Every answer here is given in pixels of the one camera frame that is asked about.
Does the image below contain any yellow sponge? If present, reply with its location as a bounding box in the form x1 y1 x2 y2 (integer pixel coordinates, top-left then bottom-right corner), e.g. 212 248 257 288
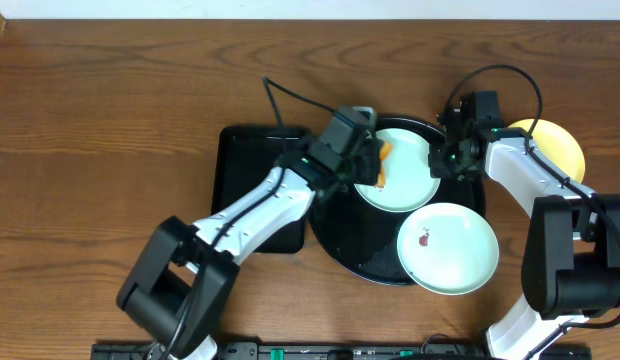
375 141 393 189

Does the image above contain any light green plate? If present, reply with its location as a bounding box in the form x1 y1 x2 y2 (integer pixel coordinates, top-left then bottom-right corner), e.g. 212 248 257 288
354 128 441 213
397 203 499 295

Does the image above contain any yellow plate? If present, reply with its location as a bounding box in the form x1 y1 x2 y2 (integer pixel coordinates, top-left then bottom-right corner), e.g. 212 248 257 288
532 119 586 183

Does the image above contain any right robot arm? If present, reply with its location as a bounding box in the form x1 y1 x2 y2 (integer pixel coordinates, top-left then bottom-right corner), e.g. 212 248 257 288
428 109 620 359

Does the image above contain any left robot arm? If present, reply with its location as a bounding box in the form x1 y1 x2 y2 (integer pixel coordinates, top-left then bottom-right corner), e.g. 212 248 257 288
116 137 390 359

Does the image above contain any round black tray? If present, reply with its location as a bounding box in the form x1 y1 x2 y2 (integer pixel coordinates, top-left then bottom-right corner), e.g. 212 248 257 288
308 114 486 286

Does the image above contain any rectangular black tray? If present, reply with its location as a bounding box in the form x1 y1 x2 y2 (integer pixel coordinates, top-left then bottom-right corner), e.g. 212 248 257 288
210 124 312 255

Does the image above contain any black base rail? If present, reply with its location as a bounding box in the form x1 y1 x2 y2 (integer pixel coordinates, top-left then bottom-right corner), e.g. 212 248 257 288
89 341 491 360

